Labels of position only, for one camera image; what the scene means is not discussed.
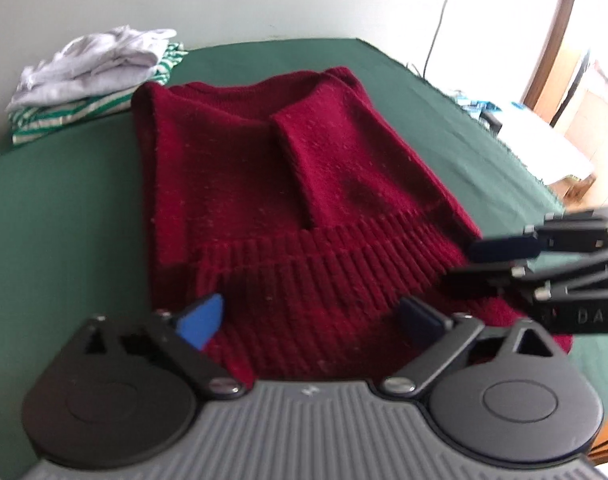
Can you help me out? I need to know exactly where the white folded garment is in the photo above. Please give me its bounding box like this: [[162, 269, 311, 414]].
[[6, 25, 177, 108]]

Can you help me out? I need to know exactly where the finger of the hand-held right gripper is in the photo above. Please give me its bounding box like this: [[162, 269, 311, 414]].
[[468, 206, 608, 264], [444, 249, 608, 297]]

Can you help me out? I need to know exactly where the thin wall cable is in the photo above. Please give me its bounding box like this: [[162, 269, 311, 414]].
[[421, 0, 464, 78]]

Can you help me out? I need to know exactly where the red knit sweater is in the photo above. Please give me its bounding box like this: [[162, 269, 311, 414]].
[[131, 66, 572, 381]]

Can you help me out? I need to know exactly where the green table cloth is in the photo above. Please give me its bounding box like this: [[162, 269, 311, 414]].
[[0, 37, 608, 466]]

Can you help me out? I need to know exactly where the wooden door frame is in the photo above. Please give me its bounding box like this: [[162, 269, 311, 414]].
[[521, 0, 584, 126]]

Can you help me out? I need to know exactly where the green striped folded shirt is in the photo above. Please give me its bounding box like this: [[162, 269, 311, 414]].
[[9, 42, 187, 146]]

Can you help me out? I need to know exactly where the white blue power strip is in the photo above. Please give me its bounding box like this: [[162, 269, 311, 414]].
[[454, 89, 502, 116]]

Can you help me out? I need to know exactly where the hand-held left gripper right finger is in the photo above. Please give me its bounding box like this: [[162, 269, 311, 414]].
[[381, 296, 567, 396]]

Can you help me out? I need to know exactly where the white side table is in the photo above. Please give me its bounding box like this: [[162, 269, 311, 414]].
[[451, 87, 597, 196]]

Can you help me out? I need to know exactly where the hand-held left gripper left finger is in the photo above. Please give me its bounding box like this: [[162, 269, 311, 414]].
[[81, 292, 247, 401]]

